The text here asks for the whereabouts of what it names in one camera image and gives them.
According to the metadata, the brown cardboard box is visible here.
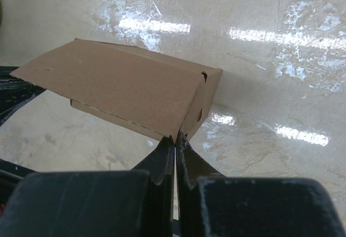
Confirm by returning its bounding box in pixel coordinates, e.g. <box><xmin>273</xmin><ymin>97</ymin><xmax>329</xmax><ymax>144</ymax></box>
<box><xmin>11</xmin><ymin>38</ymin><xmax>222</xmax><ymax>140</ymax></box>

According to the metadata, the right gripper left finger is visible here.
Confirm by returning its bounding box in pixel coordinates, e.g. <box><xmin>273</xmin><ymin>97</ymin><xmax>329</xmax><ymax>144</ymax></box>
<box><xmin>1</xmin><ymin>137</ymin><xmax>175</xmax><ymax>236</ymax></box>

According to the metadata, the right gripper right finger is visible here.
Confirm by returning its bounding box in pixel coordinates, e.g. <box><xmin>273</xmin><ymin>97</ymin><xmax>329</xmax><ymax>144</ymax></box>
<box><xmin>176</xmin><ymin>133</ymin><xmax>345</xmax><ymax>236</ymax></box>

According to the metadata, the black base frame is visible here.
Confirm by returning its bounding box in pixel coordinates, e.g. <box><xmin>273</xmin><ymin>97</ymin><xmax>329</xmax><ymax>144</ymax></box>
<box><xmin>1</xmin><ymin>66</ymin><xmax>45</xmax><ymax>126</ymax></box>

